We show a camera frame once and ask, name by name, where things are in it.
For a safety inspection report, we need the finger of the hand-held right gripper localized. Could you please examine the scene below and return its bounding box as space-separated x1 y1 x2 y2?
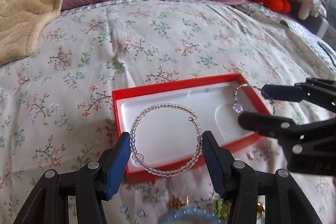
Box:
261 78 336 111
238 112 336 159

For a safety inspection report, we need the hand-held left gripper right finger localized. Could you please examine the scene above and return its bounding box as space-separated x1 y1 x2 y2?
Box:
201 131 324 224

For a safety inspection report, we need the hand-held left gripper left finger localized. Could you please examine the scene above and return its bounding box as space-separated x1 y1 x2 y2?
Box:
13 132 132 224

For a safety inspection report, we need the clear beaded bracelet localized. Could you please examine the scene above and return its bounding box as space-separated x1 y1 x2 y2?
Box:
130 103 204 172

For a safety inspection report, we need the silver bracelet with purple bead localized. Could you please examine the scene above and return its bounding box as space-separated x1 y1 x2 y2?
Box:
232 84 277 117

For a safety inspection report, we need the green bead bracelet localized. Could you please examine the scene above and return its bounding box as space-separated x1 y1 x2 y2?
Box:
214 200 229 217

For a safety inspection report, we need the blue bead bracelet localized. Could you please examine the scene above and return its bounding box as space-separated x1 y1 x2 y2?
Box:
157 208 223 224

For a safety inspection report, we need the red box with white insert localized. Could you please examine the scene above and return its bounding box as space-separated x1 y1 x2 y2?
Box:
112 73 273 185

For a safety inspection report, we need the black and white case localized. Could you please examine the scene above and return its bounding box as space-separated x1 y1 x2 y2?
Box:
291 0 329 37

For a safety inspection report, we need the floral bedsheet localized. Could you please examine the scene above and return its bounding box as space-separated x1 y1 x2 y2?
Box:
0 0 336 224

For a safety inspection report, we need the black strap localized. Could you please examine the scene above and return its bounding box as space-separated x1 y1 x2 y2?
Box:
317 41 336 67

